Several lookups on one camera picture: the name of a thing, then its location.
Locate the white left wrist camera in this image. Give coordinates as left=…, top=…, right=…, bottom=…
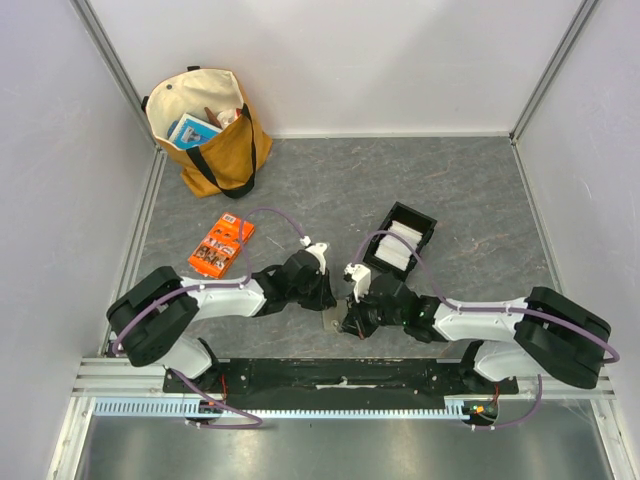
left=300, top=236, right=328, bottom=275

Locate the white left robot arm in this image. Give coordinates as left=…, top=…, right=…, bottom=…
left=106, top=243, right=337, bottom=393

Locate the black card tray box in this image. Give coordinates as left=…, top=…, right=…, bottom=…
left=363, top=202, right=437, bottom=281

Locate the brown item in bag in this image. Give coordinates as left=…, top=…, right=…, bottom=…
left=204, top=107, right=241, bottom=130

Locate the slotted cable duct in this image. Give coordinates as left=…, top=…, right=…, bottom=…
left=93, top=394, right=476, bottom=420

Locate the mustard canvas tote bag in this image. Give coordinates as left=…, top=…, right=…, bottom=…
left=141, top=66, right=272, bottom=199

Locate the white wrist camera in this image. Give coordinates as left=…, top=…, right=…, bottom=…
left=300, top=236, right=328, bottom=275
left=344, top=263, right=372, bottom=303

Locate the blue book in bag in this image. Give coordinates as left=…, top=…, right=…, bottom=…
left=168, top=113, right=221, bottom=150

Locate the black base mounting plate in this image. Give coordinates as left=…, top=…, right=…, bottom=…
left=192, top=358, right=518, bottom=397

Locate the grey card holder wallet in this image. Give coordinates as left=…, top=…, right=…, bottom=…
left=322, top=299, right=348, bottom=333

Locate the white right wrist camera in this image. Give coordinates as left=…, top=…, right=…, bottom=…
left=344, top=263, right=372, bottom=303

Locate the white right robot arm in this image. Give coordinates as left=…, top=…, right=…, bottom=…
left=340, top=265, right=611, bottom=394

